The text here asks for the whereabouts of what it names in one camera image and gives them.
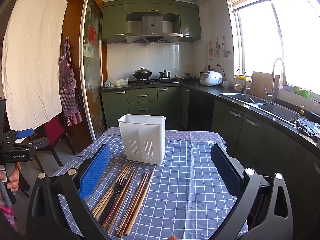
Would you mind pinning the white hanging sheet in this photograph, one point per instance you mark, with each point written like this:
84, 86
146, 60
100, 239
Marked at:
30, 68

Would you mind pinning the purple checkered apron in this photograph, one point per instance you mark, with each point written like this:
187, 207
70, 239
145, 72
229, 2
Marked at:
69, 96

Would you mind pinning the red wooden chair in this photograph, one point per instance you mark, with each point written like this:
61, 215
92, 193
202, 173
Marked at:
54, 131

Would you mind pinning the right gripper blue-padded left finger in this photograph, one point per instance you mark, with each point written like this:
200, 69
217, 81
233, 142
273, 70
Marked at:
46, 219

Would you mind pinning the white rice cooker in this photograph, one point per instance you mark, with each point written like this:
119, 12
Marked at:
211, 78

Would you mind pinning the wooden chopstick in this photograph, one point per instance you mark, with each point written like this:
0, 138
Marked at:
138, 206
103, 200
132, 204
118, 200
115, 214
99, 214

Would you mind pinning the person's left hand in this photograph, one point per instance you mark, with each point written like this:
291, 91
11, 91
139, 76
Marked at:
9, 183

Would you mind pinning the white plastic bag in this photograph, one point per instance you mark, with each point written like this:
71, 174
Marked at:
111, 82

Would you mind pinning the dark red chopstick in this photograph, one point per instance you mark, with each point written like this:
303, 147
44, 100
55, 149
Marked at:
135, 206

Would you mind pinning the yellow mug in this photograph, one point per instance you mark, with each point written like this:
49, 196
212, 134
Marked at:
238, 88

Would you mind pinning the small steel faucet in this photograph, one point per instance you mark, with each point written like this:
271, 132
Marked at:
246, 89

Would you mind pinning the green cabinets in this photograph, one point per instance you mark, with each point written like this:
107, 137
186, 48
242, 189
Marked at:
115, 17
255, 138

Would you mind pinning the gas stove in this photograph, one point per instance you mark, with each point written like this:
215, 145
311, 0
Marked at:
141, 82

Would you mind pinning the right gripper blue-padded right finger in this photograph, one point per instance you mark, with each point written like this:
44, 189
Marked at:
262, 209

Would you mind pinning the green lower cabinets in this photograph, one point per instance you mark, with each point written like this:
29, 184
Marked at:
255, 138

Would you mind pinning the black plastic fork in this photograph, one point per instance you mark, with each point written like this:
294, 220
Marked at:
110, 201

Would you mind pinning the wooden cutting board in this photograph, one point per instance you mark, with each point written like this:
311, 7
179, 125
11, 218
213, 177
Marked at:
260, 82

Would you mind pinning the green plastic bowl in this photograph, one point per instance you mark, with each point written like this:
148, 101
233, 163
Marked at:
302, 92

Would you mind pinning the stainless double sink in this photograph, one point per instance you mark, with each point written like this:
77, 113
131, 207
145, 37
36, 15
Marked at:
273, 109

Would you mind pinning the white plastic utensil holder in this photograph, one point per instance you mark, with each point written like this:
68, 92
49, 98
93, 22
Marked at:
143, 137

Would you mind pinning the dark dish rag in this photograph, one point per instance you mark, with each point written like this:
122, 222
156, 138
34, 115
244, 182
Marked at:
307, 127

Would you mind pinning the blue checkered tablecloth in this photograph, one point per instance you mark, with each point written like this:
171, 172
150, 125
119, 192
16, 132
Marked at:
187, 196

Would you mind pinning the tall steel kitchen faucet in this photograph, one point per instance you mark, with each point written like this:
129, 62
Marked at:
270, 94

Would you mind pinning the black wok with lid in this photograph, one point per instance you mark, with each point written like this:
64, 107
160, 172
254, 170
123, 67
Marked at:
142, 74

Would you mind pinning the small steel pot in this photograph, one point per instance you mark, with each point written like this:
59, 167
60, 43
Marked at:
165, 74

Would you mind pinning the green upper cabinets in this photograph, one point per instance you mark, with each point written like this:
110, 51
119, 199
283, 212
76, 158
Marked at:
115, 17

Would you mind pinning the glass sliding door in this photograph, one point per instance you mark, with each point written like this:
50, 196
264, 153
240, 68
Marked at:
90, 65

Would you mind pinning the pink sleeve left forearm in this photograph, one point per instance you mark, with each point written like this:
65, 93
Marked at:
9, 214

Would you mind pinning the steel range hood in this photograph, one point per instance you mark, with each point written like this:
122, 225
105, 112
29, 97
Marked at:
153, 28

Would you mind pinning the black frying pan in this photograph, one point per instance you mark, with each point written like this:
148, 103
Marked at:
186, 77

